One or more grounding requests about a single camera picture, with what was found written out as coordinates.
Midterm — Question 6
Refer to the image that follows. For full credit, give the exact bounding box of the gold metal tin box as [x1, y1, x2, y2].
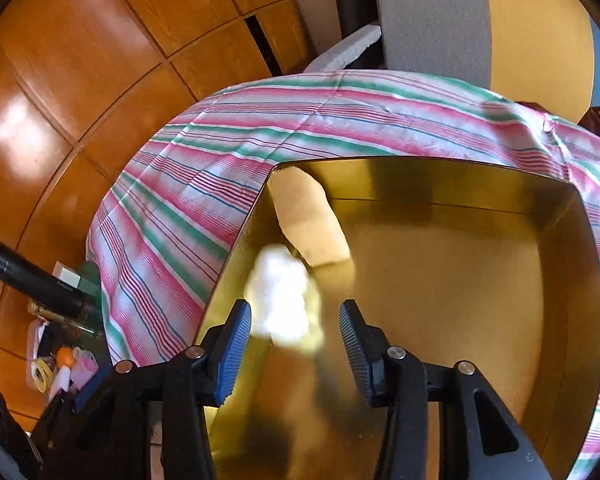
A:
[208, 157, 600, 479]

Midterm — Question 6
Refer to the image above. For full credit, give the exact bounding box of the white plastic wrap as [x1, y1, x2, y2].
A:
[244, 245, 325, 354]

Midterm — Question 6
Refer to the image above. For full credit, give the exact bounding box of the yellow sponge block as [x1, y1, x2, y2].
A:
[268, 167, 351, 268]

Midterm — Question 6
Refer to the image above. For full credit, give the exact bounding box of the striped pink green tablecloth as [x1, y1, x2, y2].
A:
[85, 70, 600, 479]

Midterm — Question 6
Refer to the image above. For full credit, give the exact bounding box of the wooden wardrobe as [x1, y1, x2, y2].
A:
[0, 0, 313, 429]

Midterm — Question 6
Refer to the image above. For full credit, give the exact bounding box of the grey yellow blue chair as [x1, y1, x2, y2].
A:
[308, 0, 600, 122]

